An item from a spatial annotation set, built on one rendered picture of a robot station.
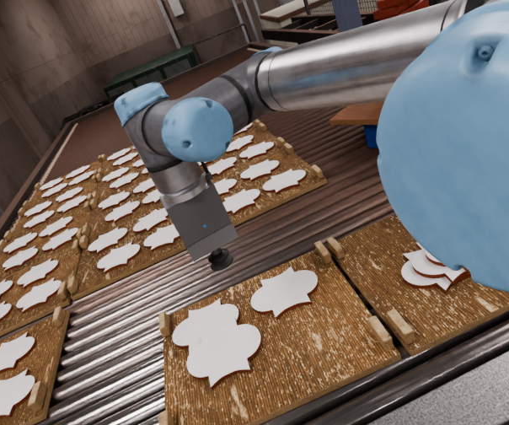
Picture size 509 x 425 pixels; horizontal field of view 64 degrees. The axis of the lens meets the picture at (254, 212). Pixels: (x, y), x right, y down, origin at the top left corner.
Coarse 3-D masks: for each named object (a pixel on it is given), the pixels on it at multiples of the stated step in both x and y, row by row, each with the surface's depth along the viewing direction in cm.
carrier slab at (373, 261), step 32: (384, 224) 95; (352, 256) 90; (384, 256) 86; (384, 288) 79; (416, 288) 76; (480, 288) 71; (384, 320) 73; (416, 320) 70; (448, 320) 68; (480, 320) 67; (416, 352) 66
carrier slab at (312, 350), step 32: (256, 288) 92; (320, 288) 85; (352, 288) 82; (256, 320) 84; (288, 320) 81; (320, 320) 78; (352, 320) 75; (288, 352) 74; (320, 352) 72; (352, 352) 69; (384, 352) 67; (192, 384) 76; (224, 384) 73; (256, 384) 71; (288, 384) 69; (320, 384) 66; (192, 416) 70; (224, 416) 68; (256, 416) 66
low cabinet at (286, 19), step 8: (296, 0) 777; (312, 0) 672; (320, 0) 636; (328, 0) 637; (360, 0) 645; (368, 0) 648; (376, 0) 650; (280, 8) 749; (288, 8) 694; (296, 8) 652; (304, 8) 638; (312, 8) 643; (328, 8) 645; (360, 8) 652; (376, 8) 655; (264, 16) 740; (272, 16) 685; (280, 16) 642; (288, 16) 639; (272, 24) 715; (280, 24) 651; (272, 40) 780
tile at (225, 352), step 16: (208, 336) 82; (224, 336) 80; (240, 336) 79; (256, 336) 78; (192, 352) 80; (208, 352) 79; (224, 352) 77; (240, 352) 76; (256, 352) 76; (192, 368) 77; (208, 368) 76; (224, 368) 75; (240, 368) 74
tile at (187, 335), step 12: (192, 312) 92; (204, 312) 90; (216, 312) 89; (228, 312) 87; (180, 324) 90; (192, 324) 88; (204, 324) 87; (216, 324) 86; (180, 336) 86; (192, 336) 85; (192, 348) 82
